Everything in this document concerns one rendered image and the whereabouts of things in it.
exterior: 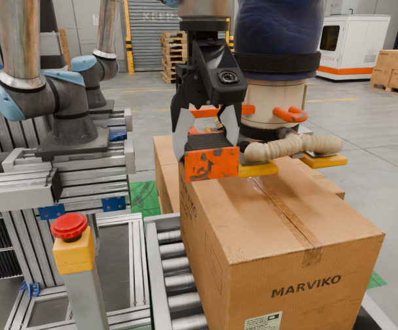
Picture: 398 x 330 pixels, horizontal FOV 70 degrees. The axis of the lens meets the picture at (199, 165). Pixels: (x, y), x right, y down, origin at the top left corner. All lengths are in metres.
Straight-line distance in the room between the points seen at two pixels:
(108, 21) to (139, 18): 9.08
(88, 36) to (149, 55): 2.00
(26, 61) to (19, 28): 0.09
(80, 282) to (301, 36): 0.72
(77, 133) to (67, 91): 0.14
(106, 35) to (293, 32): 1.06
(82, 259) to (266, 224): 0.43
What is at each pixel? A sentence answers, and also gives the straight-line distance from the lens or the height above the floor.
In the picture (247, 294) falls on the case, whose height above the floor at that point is 0.84.
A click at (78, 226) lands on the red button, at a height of 1.04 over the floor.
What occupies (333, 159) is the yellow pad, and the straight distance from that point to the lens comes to 0.79.
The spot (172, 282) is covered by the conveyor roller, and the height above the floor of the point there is 0.55.
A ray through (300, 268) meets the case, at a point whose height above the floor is 0.89.
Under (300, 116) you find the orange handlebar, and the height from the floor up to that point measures 1.21.
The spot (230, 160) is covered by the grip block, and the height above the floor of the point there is 1.21.
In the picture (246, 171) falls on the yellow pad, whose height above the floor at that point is 1.09.
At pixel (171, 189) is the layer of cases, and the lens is 1.69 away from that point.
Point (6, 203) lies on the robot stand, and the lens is 1.07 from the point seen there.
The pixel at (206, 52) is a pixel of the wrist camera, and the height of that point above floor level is 1.37.
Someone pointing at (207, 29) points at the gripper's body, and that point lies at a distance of 0.42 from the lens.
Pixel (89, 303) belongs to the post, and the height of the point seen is 0.83.
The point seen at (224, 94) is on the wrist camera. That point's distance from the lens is 0.35.
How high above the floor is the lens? 1.39
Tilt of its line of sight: 26 degrees down
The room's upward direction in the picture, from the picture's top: straight up
